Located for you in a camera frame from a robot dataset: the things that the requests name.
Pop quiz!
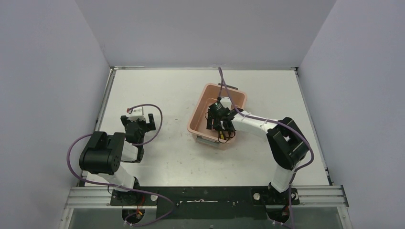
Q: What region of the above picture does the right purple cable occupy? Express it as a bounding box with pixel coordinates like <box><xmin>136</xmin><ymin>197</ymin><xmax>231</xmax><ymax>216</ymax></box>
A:
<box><xmin>218</xmin><ymin>66</ymin><xmax>315</xmax><ymax>229</ymax></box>

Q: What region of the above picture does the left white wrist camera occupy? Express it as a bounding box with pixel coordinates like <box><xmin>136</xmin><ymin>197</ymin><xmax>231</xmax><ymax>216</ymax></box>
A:
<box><xmin>127</xmin><ymin>106</ymin><xmax>145</xmax><ymax>122</ymax></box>

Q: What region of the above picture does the purple cable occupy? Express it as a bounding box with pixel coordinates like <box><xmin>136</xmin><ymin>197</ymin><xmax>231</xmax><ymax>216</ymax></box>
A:
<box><xmin>66</xmin><ymin>104</ymin><xmax>176</xmax><ymax>228</ymax></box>
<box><xmin>218</xmin><ymin>66</ymin><xmax>315</xmax><ymax>229</ymax></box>

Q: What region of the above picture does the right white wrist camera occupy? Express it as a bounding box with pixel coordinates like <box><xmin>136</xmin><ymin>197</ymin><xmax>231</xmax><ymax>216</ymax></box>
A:
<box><xmin>220</xmin><ymin>97</ymin><xmax>232</xmax><ymax>110</ymax></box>

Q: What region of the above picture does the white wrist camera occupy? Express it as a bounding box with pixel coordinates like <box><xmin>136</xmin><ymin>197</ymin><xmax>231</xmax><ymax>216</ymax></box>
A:
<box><xmin>220</xmin><ymin>97</ymin><xmax>232</xmax><ymax>110</ymax></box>
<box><xmin>127</xmin><ymin>106</ymin><xmax>145</xmax><ymax>122</ymax></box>

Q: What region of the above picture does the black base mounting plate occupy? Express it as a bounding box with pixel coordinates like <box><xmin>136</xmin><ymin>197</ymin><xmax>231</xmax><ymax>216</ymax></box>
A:
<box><xmin>109</xmin><ymin>186</ymin><xmax>300</xmax><ymax>223</ymax></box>

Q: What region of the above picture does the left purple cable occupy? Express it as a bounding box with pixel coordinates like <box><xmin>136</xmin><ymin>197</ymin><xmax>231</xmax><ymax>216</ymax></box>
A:
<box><xmin>66</xmin><ymin>104</ymin><xmax>176</xmax><ymax>228</ymax></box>

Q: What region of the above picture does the right black thin cable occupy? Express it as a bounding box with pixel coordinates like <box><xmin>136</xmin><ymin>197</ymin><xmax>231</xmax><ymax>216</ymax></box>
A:
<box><xmin>205</xmin><ymin>112</ymin><xmax>237</xmax><ymax>145</ymax></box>

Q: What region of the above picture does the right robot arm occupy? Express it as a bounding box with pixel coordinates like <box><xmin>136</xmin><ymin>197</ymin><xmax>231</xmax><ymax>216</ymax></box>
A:
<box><xmin>207</xmin><ymin>101</ymin><xmax>310</xmax><ymax>194</ymax></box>

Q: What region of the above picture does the pink plastic bin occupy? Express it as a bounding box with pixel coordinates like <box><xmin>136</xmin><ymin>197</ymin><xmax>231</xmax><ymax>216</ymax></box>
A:
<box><xmin>187</xmin><ymin>83</ymin><xmax>247</xmax><ymax>150</ymax></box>

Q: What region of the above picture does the aluminium front rail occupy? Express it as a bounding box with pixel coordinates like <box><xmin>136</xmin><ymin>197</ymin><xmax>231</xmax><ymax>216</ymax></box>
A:
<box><xmin>60</xmin><ymin>185</ymin><xmax>352</xmax><ymax>229</ymax></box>

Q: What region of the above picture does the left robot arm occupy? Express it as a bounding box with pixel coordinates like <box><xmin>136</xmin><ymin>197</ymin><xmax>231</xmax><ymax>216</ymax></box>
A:
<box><xmin>79</xmin><ymin>113</ymin><xmax>156</xmax><ymax>205</ymax></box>

